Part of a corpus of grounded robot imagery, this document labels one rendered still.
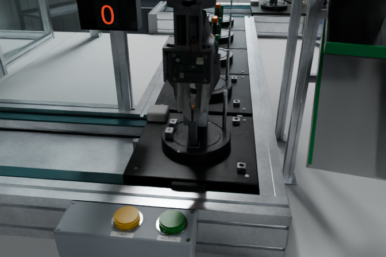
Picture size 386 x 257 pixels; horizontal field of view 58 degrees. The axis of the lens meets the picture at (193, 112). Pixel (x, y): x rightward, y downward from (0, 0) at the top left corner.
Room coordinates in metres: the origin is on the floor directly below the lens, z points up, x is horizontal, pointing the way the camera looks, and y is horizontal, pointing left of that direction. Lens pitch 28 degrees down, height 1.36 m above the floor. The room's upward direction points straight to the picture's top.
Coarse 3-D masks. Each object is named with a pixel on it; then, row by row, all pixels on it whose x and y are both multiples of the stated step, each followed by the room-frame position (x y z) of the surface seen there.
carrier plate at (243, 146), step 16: (144, 128) 0.65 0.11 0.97; (160, 128) 0.65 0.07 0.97; (240, 128) 0.65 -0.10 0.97; (144, 144) 0.59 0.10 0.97; (160, 144) 0.59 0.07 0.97; (240, 144) 0.59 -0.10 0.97; (144, 160) 0.53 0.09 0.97; (160, 160) 0.53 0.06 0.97; (176, 160) 0.53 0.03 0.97; (224, 160) 0.53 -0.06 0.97; (240, 160) 0.53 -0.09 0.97; (256, 160) 0.54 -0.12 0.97; (128, 176) 0.49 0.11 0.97; (144, 176) 0.49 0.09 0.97; (160, 176) 0.49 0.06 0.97; (176, 176) 0.49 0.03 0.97; (192, 176) 0.49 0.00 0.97; (208, 176) 0.49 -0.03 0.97; (224, 176) 0.49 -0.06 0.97; (240, 176) 0.49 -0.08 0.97; (256, 176) 0.49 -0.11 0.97; (256, 192) 0.47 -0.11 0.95
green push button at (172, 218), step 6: (168, 210) 0.40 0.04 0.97; (174, 210) 0.40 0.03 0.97; (162, 216) 0.39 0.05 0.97; (168, 216) 0.39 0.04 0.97; (174, 216) 0.39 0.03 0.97; (180, 216) 0.39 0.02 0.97; (162, 222) 0.38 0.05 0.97; (168, 222) 0.38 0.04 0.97; (174, 222) 0.38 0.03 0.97; (180, 222) 0.38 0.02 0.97; (162, 228) 0.37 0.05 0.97; (168, 228) 0.37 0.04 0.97; (174, 228) 0.37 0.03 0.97; (180, 228) 0.37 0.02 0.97
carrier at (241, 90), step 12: (228, 60) 0.87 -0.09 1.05; (228, 72) 0.87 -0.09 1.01; (168, 84) 0.89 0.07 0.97; (228, 84) 0.84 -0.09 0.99; (240, 84) 0.89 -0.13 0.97; (168, 96) 0.81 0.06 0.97; (216, 96) 0.79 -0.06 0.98; (228, 96) 0.81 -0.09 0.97; (240, 96) 0.81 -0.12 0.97; (216, 108) 0.74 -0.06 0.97; (228, 108) 0.74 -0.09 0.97; (240, 108) 0.74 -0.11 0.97
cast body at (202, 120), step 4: (192, 84) 0.60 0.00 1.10; (188, 88) 0.61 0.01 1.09; (192, 88) 0.59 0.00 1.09; (192, 92) 0.59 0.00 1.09; (196, 92) 0.58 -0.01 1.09; (192, 96) 0.58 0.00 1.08; (192, 100) 0.58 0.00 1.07; (192, 104) 0.58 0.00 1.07; (208, 104) 0.60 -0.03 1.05; (208, 108) 0.61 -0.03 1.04; (204, 112) 0.57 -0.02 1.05; (208, 112) 0.61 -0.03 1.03; (184, 116) 0.57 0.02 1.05; (200, 116) 0.57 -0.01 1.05; (204, 116) 0.56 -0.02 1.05; (184, 120) 0.57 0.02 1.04; (188, 120) 0.57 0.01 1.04; (200, 120) 0.57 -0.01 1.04; (204, 120) 0.56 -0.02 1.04; (184, 124) 0.57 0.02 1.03; (188, 124) 0.57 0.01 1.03; (200, 124) 0.57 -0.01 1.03; (204, 124) 0.56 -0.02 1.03
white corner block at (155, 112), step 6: (150, 108) 0.71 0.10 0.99; (156, 108) 0.71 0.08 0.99; (162, 108) 0.71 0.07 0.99; (168, 108) 0.71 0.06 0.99; (150, 114) 0.68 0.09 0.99; (156, 114) 0.68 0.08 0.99; (162, 114) 0.68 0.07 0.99; (168, 114) 0.71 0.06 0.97; (150, 120) 0.68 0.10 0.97; (156, 120) 0.68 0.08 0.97; (162, 120) 0.68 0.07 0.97
